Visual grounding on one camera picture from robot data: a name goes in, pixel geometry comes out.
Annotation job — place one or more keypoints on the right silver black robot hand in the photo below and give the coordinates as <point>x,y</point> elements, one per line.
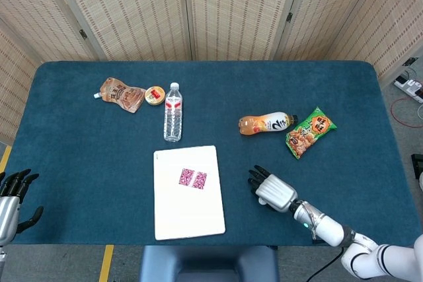
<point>276,193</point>

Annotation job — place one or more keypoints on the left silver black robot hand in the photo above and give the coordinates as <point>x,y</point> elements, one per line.
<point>6,212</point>

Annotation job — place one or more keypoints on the pink glitter packet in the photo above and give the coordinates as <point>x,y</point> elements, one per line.
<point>187,177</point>

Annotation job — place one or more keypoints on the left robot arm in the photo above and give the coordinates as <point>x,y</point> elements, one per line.
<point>2,259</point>

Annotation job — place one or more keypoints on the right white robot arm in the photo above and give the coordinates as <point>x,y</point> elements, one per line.
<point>330,227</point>

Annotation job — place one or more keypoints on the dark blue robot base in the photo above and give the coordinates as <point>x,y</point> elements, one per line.
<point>208,263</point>

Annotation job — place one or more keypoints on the white rectangular board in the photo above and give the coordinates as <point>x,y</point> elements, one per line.
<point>188,209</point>

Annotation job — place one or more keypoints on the orange drink bottle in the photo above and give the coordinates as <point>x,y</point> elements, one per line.
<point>264,124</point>

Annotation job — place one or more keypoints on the green snack bag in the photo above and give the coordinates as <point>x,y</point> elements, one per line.
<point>310,131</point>

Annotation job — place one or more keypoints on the blue felt table cover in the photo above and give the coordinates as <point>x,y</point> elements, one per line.
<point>99,163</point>

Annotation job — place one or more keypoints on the clear water bottle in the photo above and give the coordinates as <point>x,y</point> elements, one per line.
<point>173,113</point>

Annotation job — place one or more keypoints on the black device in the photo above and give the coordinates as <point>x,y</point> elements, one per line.
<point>418,163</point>

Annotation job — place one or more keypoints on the round yellow tin red label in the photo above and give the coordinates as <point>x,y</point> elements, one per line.
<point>155,95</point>

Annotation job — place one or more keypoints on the brown spout pouch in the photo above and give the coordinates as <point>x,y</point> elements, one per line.
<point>122,95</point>

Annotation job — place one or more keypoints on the white power strip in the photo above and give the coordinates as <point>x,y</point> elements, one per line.
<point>409,88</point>

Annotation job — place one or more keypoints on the woven folding screen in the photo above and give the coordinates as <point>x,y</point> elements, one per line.
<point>231,8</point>

